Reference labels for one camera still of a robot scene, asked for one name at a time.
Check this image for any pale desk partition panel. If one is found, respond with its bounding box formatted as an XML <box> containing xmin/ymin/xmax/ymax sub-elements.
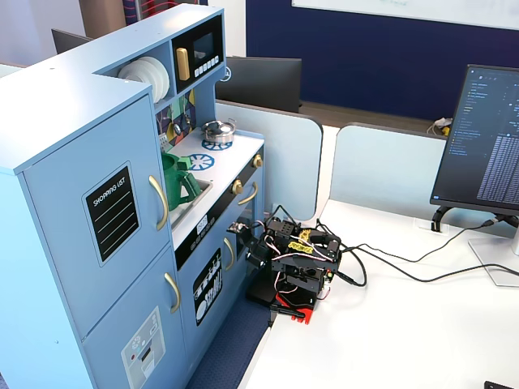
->
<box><xmin>330</xmin><ymin>122</ymin><xmax>449</xmax><ymax>222</ymax></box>
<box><xmin>214</xmin><ymin>99</ymin><xmax>324</xmax><ymax>222</ymax></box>

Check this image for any black toy microwave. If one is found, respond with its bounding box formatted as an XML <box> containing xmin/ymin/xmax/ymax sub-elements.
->
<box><xmin>171</xmin><ymin>15</ymin><xmax>224</xmax><ymax>95</ymax></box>

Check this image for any long black cable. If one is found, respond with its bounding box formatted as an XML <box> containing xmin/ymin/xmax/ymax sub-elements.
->
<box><xmin>340</xmin><ymin>246</ymin><xmax>519</xmax><ymax>287</ymax></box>
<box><xmin>342</xmin><ymin>216</ymin><xmax>519</xmax><ymax>263</ymax></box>

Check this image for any steel pot with lid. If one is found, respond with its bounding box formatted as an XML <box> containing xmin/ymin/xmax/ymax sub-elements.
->
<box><xmin>201</xmin><ymin>118</ymin><xmax>238</xmax><ymax>144</ymax></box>

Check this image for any computer monitor with dark screen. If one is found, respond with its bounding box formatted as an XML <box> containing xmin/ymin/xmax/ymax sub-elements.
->
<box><xmin>429</xmin><ymin>63</ymin><xmax>519</xmax><ymax>216</ymax></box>

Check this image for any blue toy play kitchen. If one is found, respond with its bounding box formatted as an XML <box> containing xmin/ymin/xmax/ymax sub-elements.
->
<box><xmin>0</xmin><ymin>3</ymin><xmax>267</xmax><ymax>389</ymax></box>

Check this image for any oven door with window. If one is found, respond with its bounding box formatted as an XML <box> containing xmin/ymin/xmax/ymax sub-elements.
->
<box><xmin>233</xmin><ymin>172</ymin><xmax>265</xmax><ymax>264</ymax></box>

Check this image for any red robot base mount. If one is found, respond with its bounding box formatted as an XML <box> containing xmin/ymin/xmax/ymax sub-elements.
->
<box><xmin>275</xmin><ymin>293</ymin><xmax>315</xmax><ymax>325</ymax></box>

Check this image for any small black monitor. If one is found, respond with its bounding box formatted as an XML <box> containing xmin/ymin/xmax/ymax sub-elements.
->
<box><xmin>51</xmin><ymin>28</ymin><xmax>94</xmax><ymax>55</ymax></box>

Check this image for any yellow white cable bundle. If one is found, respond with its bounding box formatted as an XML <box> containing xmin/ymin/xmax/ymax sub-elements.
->
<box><xmin>427</xmin><ymin>117</ymin><xmax>453</xmax><ymax>137</ymax></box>

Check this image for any grey toy sink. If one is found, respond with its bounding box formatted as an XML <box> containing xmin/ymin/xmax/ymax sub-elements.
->
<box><xmin>169</xmin><ymin>180</ymin><xmax>214</xmax><ymax>232</ymax></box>

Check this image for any black desk clamp bracket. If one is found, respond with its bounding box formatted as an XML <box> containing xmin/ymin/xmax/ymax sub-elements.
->
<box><xmin>431</xmin><ymin>205</ymin><xmax>451</xmax><ymax>233</ymax></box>

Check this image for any cabinet door with dispenser print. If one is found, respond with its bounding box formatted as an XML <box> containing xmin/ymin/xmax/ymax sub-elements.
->
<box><xmin>80</xmin><ymin>242</ymin><xmax>190</xmax><ymax>389</ymax></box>

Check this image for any dishwasher door with black print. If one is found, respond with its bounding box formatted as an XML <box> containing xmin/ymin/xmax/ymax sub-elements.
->
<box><xmin>177</xmin><ymin>226</ymin><xmax>241</xmax><ymax>365</ymax></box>

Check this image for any black monitor back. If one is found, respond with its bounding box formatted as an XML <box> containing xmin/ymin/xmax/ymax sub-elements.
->
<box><xmin>214</xmin><ymin>56</ymin><xmax>303</xmax><ymax>113</ymax></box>

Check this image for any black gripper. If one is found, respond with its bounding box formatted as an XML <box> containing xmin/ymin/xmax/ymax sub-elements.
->
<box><xmin>228</xmin><ymin>221</ymin><xmax>267</xmax><ymax>270</ymax></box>

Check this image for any cabinet door with shopping list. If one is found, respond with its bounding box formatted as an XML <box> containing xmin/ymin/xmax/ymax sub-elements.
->
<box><xmin>22</xmin><ymin>93</ymin><xmax>172</xmax><ymax>340</ymax></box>

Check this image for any white toy plate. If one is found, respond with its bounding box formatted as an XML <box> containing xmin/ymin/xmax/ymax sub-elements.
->
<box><xmin>118</xmin><ymin>60</ymin><xmax>160</xmax><ymax>102</ymax></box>
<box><xmin>135</xmin><ymin>58</ymin><xmax>165</xmax><ymax>100</ymax></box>
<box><xmin>141</xmin><ymin>56</ymin><xmax>171</xmax><ymax>98</ymax></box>

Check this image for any white wall board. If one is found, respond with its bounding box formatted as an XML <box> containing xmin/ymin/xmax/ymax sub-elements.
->
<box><xmin>290</xmin><ymin>0</ymin><xmax>519</xmax><ymax>32</ymax></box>

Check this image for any silver monitor stand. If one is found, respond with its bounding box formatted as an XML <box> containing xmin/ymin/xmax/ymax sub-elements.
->
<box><xmin>468</xmin><ymin>214</ymin><xmax>519</xmax><ymax>288</ymax></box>

